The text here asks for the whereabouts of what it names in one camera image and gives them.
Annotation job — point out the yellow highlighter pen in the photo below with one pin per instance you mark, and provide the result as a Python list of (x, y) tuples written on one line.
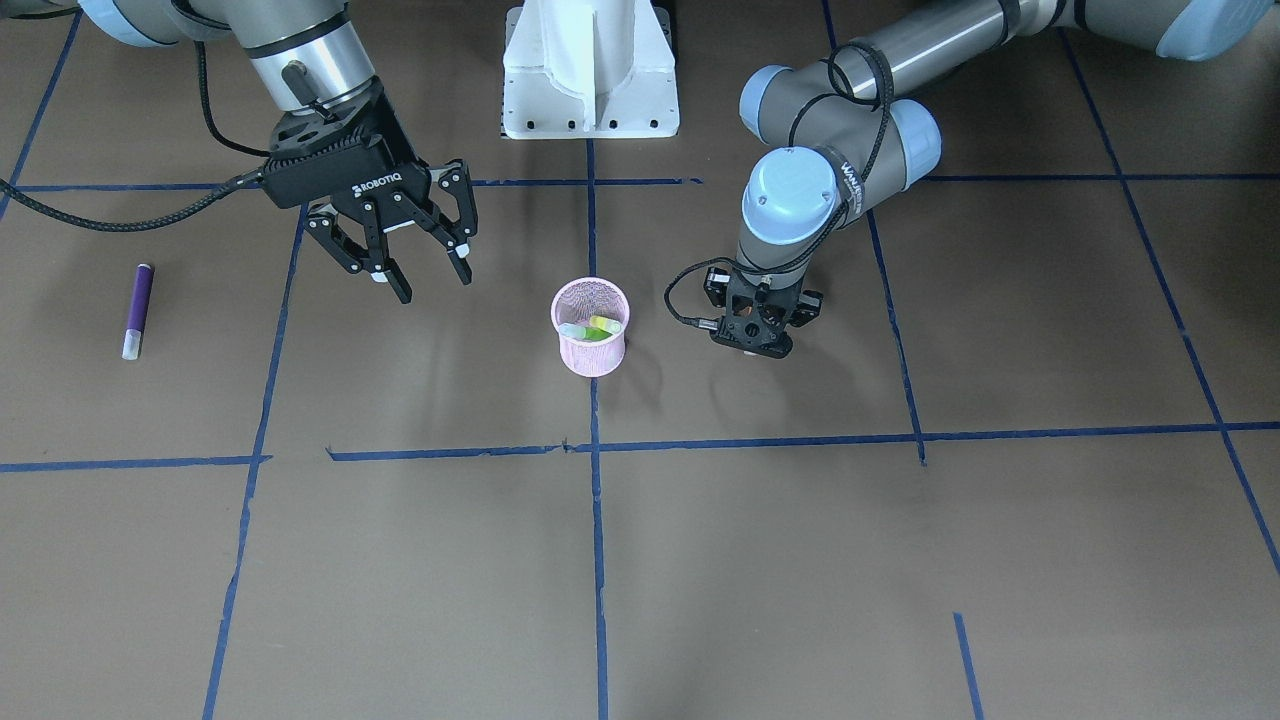
[(604, 324)]

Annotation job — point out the pink mesh pen holder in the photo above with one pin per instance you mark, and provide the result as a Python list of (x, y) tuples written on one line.
[(574, 303)]

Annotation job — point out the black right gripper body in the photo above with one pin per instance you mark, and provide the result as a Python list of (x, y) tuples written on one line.
[(392, 203)]

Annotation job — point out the green highlighter pen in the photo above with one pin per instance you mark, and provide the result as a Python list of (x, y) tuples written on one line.
[(582, 333)]

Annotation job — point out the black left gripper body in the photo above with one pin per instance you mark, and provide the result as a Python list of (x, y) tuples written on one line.
[(715, 287)]

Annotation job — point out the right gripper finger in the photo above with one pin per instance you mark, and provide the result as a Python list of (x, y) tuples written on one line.
[(374, 257), (454, 234)]

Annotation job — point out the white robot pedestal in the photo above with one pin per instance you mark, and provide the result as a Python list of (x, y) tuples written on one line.
[(590, 69)]

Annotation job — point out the purple marker pen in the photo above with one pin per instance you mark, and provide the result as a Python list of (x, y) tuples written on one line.
[(138, 312)]

